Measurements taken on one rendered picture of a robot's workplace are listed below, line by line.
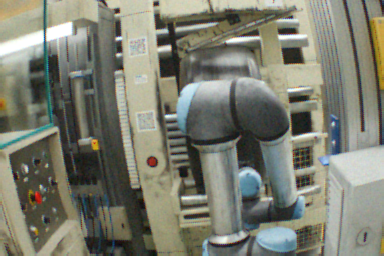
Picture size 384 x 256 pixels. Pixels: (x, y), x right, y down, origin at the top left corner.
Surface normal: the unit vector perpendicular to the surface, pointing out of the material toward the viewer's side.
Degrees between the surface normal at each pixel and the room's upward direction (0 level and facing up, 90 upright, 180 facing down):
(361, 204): 90
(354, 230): 90
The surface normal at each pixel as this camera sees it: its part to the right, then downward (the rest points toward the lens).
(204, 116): -0.36, 0.23
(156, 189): -0.04, 0.09
